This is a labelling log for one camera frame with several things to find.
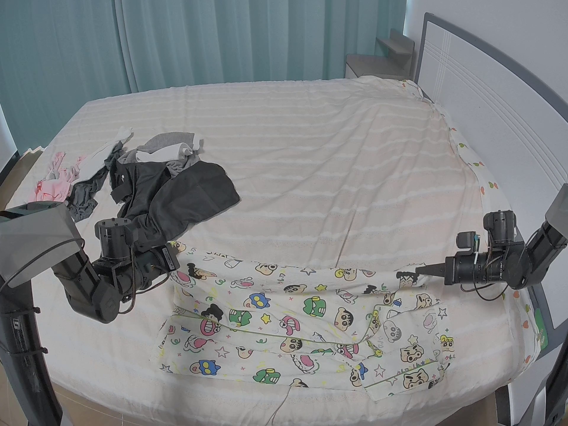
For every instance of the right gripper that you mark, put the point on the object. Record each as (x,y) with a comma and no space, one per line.
(466,271)

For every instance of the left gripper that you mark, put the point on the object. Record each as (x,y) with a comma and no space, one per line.
(159,266)

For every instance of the white printed pyjama top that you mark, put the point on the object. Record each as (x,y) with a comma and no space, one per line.
(310,326)

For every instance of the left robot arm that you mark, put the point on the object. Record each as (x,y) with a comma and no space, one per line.
(84,286)

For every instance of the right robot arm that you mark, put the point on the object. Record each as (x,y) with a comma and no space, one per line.
(523,264)

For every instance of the pile of clothes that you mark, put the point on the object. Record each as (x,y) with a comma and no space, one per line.
(168,142)

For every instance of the black garment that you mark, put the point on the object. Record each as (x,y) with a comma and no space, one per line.
(191,193)

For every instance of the pink garment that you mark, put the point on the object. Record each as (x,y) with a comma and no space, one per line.
(55,189)

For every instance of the bed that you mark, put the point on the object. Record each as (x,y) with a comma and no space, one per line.
(333,158)

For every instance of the grey bedside table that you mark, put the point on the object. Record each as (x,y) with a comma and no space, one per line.
(377,62)

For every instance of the blue-green curtain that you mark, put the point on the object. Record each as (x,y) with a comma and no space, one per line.
(222,29)

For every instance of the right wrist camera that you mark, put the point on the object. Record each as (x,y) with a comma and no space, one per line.
(467,243)

